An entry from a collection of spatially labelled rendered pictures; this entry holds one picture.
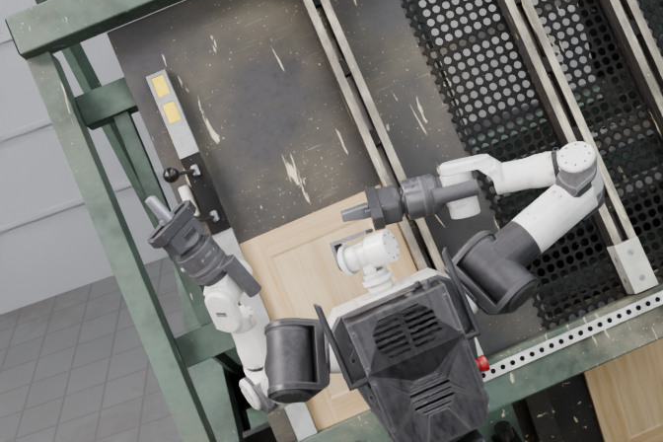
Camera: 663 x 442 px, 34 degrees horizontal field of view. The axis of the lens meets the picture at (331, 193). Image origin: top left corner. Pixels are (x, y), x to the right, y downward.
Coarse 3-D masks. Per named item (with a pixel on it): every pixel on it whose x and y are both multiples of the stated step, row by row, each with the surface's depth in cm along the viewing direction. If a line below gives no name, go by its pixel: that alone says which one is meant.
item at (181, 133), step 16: (176, 96) 266; (176, 128) 265; (176, 144) 265; (192, 144) 265; (224, 240) 263; (240, 256) 263; (256, 304) 262; (288, 416) 260; (304, 416) 260; (304, 432) 259
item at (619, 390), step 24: (624, 360) 293; (648, 360) 295; (600, 384) 294; (624, 384) 296; (648, 384) 298; (600, 408) 298; (624, 408) 300; (648, 408) 302; (600, 432) 304; (624, 432) 303; (648, 432) 305
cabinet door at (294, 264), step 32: (288, 224) 266; (320, 224) 266; (352, 224) 266; (256, 256) 265; (288, 256) 265; (320, 256) 265; (288, 288) 265; (320, 288) 265; (352, 288) 265; (320, 416) 262
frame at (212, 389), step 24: (192, 312) 351; (240, 360) 393; (216, 384) 311; (576, 384) 295; (216, 408) 301; (240, 408) 321; (528, 408) 288; (552, 408) 297; (576, 408) 299; (216, 432) 292; (240, 432) 293; (264, 432) 280; (528, 432) 298; (552, 432) 292; (576, 432) 302
